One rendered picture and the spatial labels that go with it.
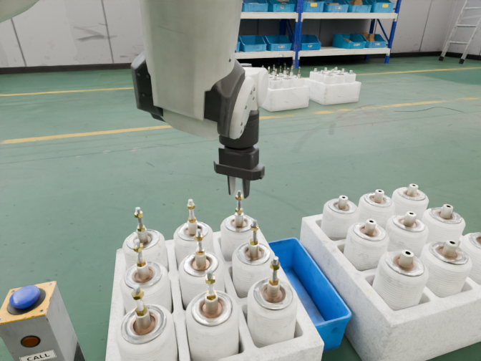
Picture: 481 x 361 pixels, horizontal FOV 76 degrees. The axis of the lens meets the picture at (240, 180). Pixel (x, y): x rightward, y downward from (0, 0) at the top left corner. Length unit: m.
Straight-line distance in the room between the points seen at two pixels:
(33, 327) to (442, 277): 0.78
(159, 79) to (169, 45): 0.04
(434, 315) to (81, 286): 0.93
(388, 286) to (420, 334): 0.13
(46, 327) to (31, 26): 5.22
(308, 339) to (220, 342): 0.17
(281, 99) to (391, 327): 2.26
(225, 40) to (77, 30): 5.27
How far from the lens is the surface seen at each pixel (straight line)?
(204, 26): 0.28
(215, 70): 0.31
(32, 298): 0.61
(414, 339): 0.83
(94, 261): 1.16
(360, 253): 0.82
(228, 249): 0.80
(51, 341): 0.64
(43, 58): 5.66
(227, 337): 0.60
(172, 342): 0.62
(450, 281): 0.83
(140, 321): 0.59
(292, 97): 2.82
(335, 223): 0.88
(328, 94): 3.04
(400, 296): 0.76
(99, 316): 0.99
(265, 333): 0.64
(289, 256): 1.01
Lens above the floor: 0.72
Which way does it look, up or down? 28 degrees down
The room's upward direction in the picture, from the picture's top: straight up
